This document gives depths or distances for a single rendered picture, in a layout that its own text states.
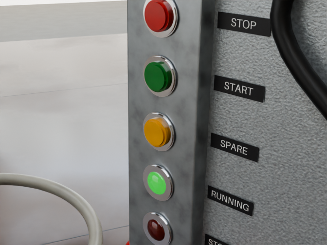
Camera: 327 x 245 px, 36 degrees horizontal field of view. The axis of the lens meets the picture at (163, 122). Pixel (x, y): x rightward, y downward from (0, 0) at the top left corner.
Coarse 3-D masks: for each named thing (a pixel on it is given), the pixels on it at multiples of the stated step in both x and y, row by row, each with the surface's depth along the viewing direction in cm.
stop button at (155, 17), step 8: (152, 0) 40; (160, 0) 39; (152, 8) 40; (160, 8) 39; (168, 8) 39; (152, 16) 40; (160, 16) 39; (168, 16) 39; (152, 24) 40; (160, 24) 40; (168, 24) 40
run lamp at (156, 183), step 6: (150, 174) 46; (156, 174) 45; (150, 180) 46; (156, 180) 45; (162, 180) 45; (150, 186) 46; (156, 186) 45; (162, 186) 45; (156, 192) 46; (162, 192) 46
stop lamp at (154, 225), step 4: (152, 220) 48; (148, 224) 48; (152, 224) 47; (156, 224) 47; (160, 224) 47; (148, 228) 48; (152, 228) 47; (156, 228) 47; (160, 228) 47; (152, 232) 48; (156, 232) 47; (160, 232) 47; (152, 236) 48; (156, 236) 47; (160, 236) 47; (160, 240) 48
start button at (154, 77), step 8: (152, 64) 42; (160, 64) 41; (152, 72) 42; (160, 72) 41; (168, 72) 41; (152, 80) 42; (160, 80) 41; (168, 80) 41; (152, 88) 42; (160, 88) 42
